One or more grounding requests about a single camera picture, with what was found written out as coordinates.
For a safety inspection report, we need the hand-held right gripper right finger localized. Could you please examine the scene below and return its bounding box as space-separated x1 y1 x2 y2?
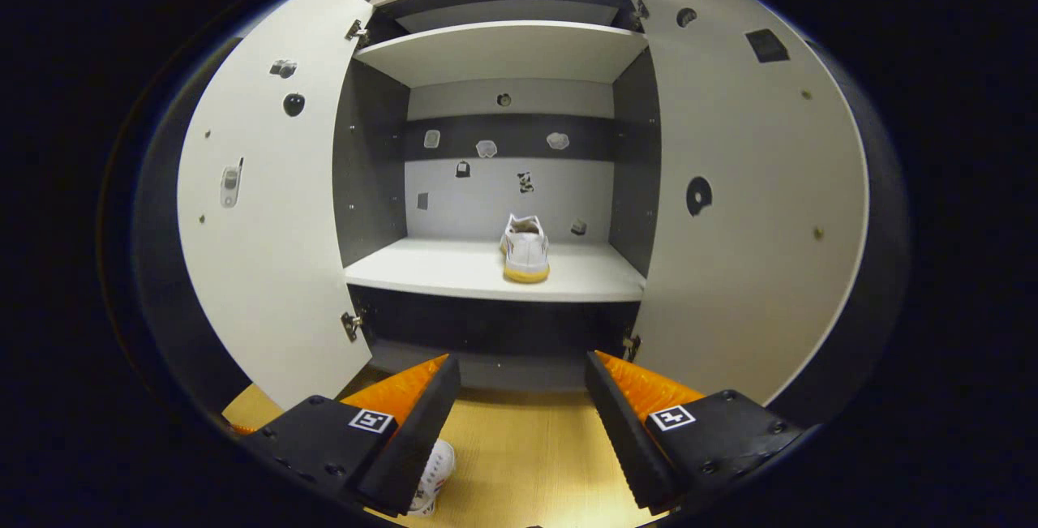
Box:
584 350 808 515

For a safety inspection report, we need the white cabinet door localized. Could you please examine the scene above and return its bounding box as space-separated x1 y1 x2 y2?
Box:
628 0 870 407
177 0 375 411

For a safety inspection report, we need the white canvas shoe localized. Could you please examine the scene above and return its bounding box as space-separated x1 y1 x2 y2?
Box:
405 439 457 517
500 213 551 284

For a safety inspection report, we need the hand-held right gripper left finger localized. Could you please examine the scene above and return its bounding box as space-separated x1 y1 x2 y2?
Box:
231 354 463 517

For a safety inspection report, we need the white grey shoe cabinet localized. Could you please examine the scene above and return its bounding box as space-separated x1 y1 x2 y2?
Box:
331 0 664 395

